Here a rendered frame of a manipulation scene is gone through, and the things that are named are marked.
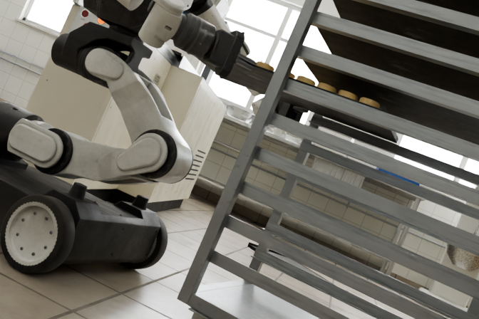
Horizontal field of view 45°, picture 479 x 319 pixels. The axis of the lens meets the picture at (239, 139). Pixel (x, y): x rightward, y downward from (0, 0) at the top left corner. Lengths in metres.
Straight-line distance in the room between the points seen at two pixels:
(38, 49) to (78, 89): 4.67
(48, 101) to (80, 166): 0.91
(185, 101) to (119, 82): 1.47
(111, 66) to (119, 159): 0.29
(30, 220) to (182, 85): 1.80
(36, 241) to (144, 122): 0.45
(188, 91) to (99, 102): 0.76
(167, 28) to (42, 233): 0.61
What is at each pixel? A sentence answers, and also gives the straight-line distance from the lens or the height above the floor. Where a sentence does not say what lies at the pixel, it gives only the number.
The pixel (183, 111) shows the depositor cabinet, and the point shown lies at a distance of 3.19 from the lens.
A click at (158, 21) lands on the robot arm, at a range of 1.37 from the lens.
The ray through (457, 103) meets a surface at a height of 0.78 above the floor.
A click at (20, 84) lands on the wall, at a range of 7.29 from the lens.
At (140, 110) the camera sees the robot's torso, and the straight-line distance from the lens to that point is 1.72.
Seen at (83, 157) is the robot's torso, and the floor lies 0.30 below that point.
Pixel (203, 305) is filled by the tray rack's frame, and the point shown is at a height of 0.14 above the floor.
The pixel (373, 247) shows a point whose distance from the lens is 1.31.
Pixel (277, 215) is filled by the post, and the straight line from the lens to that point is 1.79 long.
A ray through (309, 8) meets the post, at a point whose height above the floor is 0.88.
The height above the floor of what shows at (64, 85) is 0.49.
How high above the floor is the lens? 0.46
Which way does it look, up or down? 3 degrees up
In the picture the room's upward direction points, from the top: 23 degrees clockwise
